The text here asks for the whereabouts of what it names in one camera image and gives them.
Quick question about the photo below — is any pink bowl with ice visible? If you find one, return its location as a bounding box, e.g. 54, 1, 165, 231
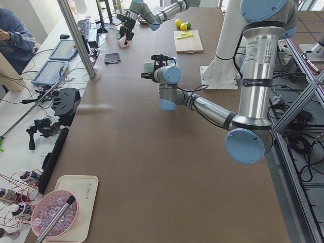
30, 190, 78, 239

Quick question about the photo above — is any grey folded cloth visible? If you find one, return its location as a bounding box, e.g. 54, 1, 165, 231
104, 53, 120, 64

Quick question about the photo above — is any beige plastic tray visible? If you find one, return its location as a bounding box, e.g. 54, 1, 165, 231
44, 175, 99, 242

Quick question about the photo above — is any yellow plastic knife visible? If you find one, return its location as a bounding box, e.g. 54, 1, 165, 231
176, 35, 193, 39

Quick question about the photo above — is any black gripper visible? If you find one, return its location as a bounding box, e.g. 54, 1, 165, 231
119, 17, 136, 46
141, 58, 168, 78

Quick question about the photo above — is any blue teach pendant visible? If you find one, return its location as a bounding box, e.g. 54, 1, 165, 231
49, 39, 77, 61
31, 60, 69, 86

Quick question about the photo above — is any yellow lemon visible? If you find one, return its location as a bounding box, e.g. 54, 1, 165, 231
180, 23, 188, 31
175, 19, 182, 28

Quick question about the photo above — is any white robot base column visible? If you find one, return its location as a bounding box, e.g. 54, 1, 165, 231
200, 0, 245, 90

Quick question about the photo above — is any pink plastic cup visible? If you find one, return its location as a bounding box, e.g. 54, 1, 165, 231
118, 35, 133, 48

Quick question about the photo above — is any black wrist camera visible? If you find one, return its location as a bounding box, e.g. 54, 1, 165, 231
151, 54, 169, 62

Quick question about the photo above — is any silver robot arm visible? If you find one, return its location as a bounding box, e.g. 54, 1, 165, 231
117, 0, 200, 46
141, 1, 297, 164

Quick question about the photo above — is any mint green plastic cup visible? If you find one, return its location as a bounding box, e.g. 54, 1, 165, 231
143, 62, 154, 73

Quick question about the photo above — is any bamboo cutting board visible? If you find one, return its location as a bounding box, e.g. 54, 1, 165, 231
174, 30, 204, 53

